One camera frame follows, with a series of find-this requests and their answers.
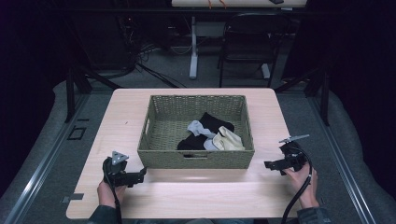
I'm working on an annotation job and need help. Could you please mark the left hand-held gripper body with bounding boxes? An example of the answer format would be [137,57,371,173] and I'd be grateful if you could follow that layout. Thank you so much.
[102,150,134,188]

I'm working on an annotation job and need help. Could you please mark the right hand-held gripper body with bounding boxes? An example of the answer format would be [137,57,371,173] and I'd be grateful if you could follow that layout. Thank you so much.
[278,133,311,173]

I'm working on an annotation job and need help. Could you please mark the person's left hand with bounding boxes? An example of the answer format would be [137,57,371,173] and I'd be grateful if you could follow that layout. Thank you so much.
[96,178,127,209]

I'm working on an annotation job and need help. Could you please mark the person's right hand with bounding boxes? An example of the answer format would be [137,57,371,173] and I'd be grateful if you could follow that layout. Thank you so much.
[282,164,320,210]

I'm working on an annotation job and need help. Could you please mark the grey tape strip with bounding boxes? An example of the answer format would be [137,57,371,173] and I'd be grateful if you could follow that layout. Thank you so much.
[61,192,85,204]

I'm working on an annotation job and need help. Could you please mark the cream sock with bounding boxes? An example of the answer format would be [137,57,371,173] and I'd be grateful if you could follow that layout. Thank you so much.
[212,125,247,152]

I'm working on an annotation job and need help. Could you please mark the green woven basket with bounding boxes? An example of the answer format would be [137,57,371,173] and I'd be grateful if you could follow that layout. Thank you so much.
[136,94,256,170]

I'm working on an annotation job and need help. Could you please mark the black metal stand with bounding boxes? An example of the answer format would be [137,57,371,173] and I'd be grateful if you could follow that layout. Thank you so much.
[64,65,123,123]
[274,65,332,127]

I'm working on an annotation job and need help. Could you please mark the black sock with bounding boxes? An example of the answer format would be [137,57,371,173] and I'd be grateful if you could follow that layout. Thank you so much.
[177,111,235,151]

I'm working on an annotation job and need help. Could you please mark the grey sock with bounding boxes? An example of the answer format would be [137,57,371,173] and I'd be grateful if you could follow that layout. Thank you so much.
[186,119,220,152]

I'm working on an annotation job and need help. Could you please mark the black folding chair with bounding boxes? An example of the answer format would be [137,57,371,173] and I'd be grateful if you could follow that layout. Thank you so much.
[217,11,292,89]

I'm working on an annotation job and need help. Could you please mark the white desk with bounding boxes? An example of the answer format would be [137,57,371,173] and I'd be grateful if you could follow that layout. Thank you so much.
[171,0,308,80]

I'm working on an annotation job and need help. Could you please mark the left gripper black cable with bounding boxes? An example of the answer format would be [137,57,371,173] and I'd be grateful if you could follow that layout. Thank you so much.
[102,157,123,224]

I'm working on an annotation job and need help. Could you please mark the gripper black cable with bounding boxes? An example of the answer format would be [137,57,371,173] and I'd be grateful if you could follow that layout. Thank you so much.
[102,157,123,224]
[280,146,314,224]

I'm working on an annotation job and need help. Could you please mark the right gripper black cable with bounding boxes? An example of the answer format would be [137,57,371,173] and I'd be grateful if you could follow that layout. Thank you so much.
[280,146,314,224]

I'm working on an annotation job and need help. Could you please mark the metal floor rail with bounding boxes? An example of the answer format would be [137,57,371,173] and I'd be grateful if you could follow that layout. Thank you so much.
[2,92,92,224]
[305,96,378,224]

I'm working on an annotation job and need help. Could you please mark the bundle of floor cables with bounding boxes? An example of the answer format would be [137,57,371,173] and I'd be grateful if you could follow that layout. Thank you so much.
[117,15,189,90]

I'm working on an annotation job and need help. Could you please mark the orange cable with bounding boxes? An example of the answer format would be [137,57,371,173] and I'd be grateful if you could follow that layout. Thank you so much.
[206,0,228,9]

